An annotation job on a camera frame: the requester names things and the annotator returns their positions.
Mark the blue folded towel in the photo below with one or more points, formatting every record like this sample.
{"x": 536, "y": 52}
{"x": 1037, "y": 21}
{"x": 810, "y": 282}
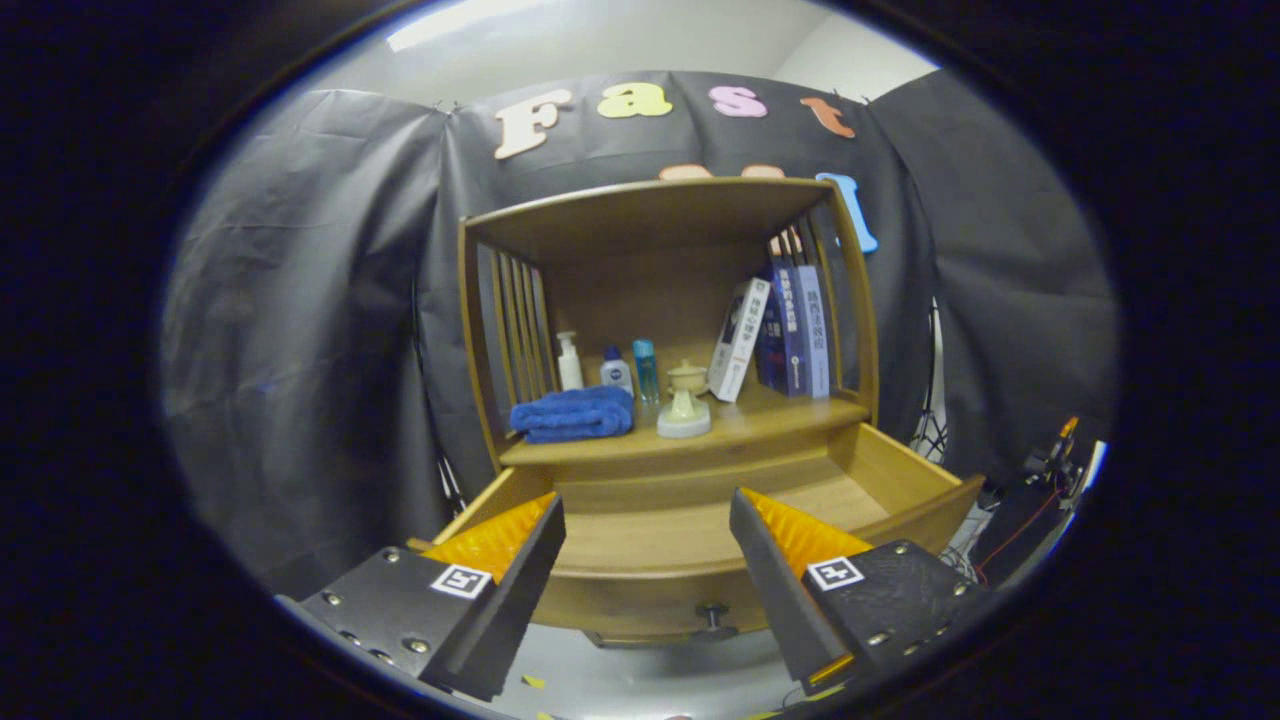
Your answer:
{"x": 570, "y": 415}

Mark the dark blue book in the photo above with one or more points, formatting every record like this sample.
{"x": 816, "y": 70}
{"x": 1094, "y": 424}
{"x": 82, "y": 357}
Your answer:
{"x": 782, "y": 335}

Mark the black round drawer knob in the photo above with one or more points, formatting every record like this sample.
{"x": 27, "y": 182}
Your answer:
{"x": 715, "y": 612}

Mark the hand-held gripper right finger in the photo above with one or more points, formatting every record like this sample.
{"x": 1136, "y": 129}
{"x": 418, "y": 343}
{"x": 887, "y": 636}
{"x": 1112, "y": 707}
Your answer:
{"x": 775, "y": 590}

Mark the white book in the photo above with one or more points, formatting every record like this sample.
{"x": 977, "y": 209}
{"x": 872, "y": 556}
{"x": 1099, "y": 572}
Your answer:
{"x": 738, "y": 345}

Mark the wooden cabinet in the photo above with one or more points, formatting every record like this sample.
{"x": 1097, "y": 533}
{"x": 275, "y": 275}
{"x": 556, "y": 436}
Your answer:
{"x": 640, "y": 290}

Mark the orange tipped gripper device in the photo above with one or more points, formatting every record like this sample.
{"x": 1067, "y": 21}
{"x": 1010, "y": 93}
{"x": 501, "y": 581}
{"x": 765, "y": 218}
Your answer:
{"x": 1052, "y": 458}

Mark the wooden drawer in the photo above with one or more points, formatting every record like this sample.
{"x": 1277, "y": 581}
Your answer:
{"x": 640, "y": 540}

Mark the black tripod stand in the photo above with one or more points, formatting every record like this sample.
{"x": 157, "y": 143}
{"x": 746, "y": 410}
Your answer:
{"x": 932, "y": 420}

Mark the light blue book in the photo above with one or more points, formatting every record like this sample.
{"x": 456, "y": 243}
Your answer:
{"x": 815, "y": 335}

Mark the white pump bottle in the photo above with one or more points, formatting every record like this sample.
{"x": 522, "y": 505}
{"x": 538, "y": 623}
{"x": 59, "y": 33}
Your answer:
{"x": 569, "y": 368}

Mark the wooden countertop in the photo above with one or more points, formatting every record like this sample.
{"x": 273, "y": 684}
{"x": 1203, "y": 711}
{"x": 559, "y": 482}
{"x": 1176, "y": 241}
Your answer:
{"x": 780, "y": 415}

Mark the white bottle blue cap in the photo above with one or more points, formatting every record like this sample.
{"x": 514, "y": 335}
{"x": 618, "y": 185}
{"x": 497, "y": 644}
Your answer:
{"x": 616, "y": 375}

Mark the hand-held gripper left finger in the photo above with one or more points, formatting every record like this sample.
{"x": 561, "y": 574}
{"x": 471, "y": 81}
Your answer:
{"x": 520, "y": 590}

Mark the clear blue bottle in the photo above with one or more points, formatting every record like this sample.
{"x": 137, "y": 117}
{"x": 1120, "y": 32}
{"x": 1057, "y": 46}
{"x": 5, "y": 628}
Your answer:
{"x": 646, "y": 375}

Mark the cream lidded teacup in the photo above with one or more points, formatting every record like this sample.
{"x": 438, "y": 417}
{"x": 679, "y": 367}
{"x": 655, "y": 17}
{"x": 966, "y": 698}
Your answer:
{"x": 687, "y": 375}

